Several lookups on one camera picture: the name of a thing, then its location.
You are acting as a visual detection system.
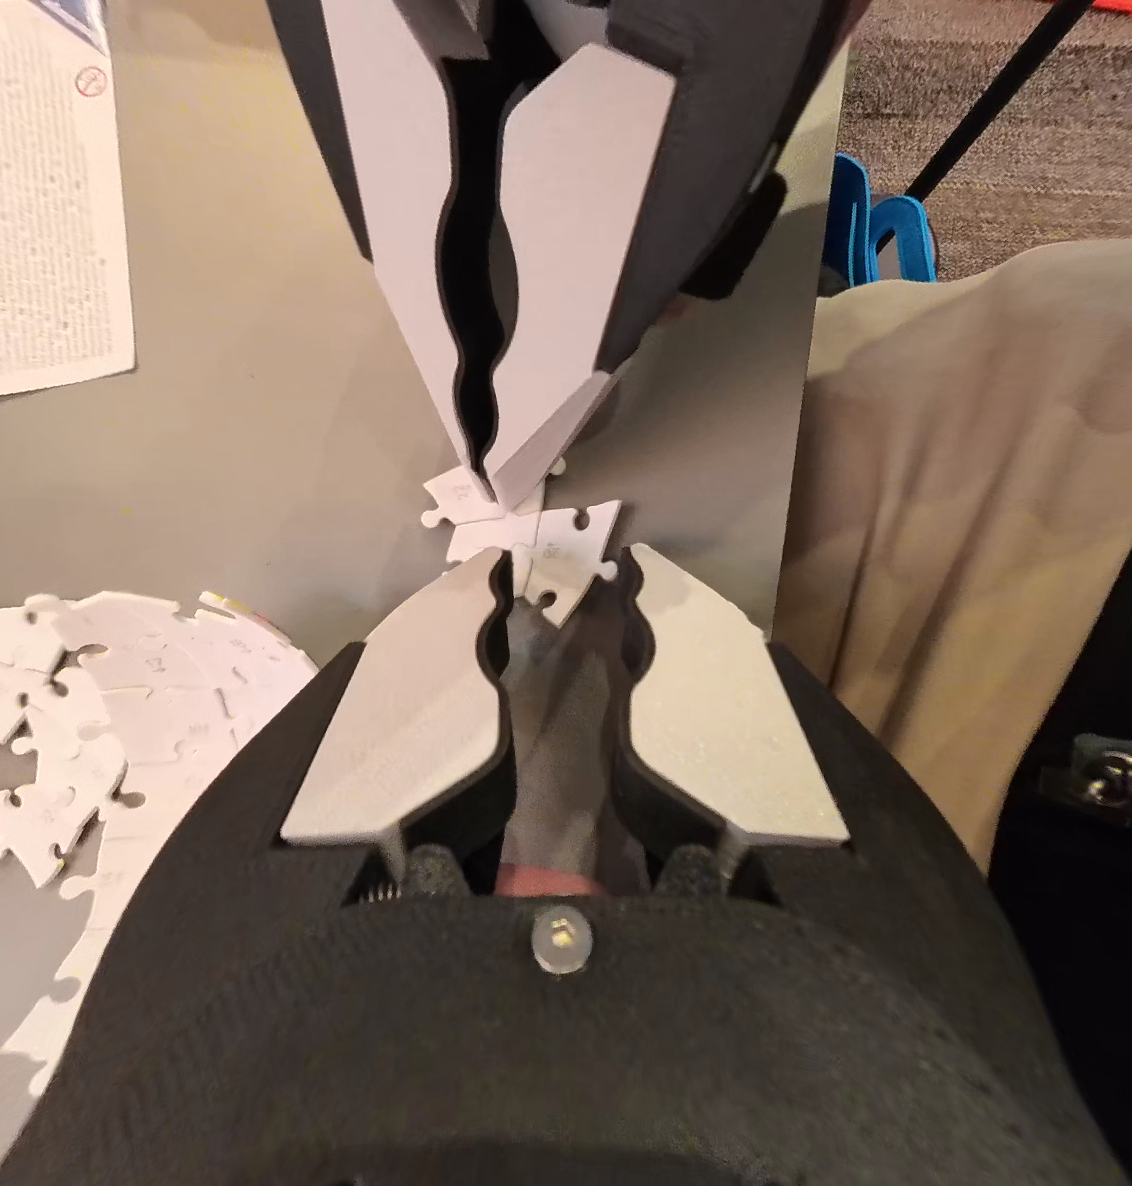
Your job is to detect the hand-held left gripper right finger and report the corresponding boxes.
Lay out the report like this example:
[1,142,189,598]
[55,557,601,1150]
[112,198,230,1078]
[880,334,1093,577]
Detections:
[618,542,850,877]

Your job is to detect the large joined puzzle segment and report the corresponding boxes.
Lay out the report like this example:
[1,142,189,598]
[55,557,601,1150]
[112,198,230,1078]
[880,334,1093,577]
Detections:
[0,606,146,890]

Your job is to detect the black pole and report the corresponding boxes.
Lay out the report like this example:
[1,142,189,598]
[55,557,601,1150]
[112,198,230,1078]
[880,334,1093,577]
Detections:
[902,0,1099,203]

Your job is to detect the white printed instruction leaflet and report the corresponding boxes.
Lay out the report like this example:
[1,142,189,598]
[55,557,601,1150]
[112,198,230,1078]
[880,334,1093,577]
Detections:
[0,0,138,401]

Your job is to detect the white puzzle piece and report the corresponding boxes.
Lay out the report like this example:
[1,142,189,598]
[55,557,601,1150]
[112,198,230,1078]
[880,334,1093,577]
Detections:
[420,467,510,530]
[515,499,625,630]
[445,509,541,567]

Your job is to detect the metal badge clip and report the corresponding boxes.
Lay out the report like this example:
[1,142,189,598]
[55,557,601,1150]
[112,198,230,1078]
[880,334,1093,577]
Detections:
[1038,731,1132,818]

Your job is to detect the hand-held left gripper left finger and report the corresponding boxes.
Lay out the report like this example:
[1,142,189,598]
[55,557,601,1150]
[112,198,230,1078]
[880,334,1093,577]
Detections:
[278,550,519,876]

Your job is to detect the beige trousers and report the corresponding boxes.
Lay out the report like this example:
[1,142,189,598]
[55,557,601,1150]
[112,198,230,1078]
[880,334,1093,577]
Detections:
[777,239,1132,876]

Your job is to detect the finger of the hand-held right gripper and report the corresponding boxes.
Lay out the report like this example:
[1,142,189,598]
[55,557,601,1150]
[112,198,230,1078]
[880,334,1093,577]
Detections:
[487,41,678,508]
[320,0,480,487]

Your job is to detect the partly built white puzzle ball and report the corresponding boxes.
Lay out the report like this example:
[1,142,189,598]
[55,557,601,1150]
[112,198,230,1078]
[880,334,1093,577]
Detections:
[0,590,322,1103]

